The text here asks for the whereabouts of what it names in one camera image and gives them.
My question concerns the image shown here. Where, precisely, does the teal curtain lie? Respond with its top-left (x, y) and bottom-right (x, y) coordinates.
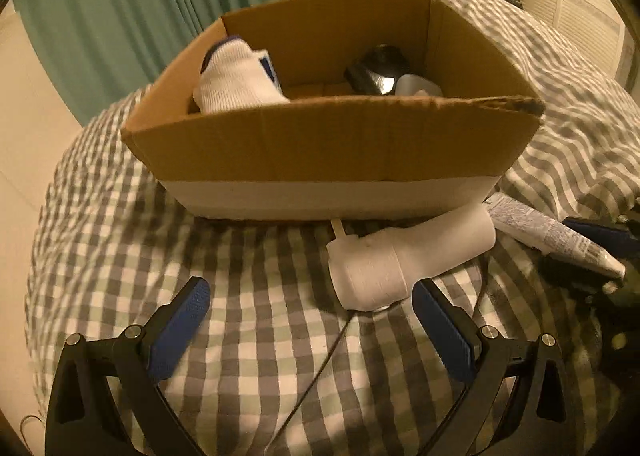
top-left (13, 0), bottom-right (272, 125)

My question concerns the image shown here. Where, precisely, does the white plastic bottle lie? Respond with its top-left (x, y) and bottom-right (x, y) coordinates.
top-left (326, 204), bottom-right (496, 312)

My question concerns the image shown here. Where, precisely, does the white cream tube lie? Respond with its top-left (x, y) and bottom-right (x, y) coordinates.
top-left (484, 193), bottom-right (626, 279)

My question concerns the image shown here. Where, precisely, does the brown cardboard box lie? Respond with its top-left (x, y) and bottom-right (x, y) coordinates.
top-left (122, 0), bottom-right (544, 221)

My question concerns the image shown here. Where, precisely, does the white sock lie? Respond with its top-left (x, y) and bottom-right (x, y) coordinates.
top-left (192, 36), bottom-right (290, 115)

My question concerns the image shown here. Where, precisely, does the black computer mouse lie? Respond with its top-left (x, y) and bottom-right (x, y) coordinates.
top-left (344, 45), bottom-right (411, 96)

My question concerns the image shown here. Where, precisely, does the white louvered wardrobe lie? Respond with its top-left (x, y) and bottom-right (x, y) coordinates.
top-left (521, 0), bottom-right (634, 85)

